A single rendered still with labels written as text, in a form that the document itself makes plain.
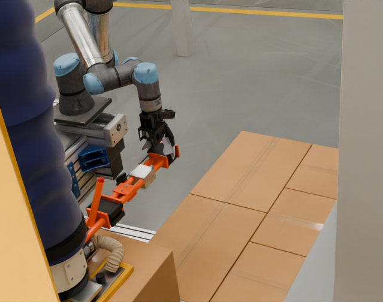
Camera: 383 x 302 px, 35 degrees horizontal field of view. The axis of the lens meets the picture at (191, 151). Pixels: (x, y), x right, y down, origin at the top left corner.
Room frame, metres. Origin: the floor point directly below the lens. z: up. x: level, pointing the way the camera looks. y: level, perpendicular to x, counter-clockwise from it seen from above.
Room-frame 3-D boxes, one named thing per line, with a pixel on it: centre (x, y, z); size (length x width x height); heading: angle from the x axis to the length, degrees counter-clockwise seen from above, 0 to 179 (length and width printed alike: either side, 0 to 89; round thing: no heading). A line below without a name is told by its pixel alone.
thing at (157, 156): (1.84, 0.10, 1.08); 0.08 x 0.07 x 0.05; 146
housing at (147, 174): (1.73, 0.18, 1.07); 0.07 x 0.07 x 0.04; 56
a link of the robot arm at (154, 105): (1.83, 0.11, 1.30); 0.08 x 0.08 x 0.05
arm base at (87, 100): (2.36, 0.47, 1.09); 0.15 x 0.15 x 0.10
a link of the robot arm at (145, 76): (1.83, 0.12, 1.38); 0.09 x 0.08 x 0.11; 22
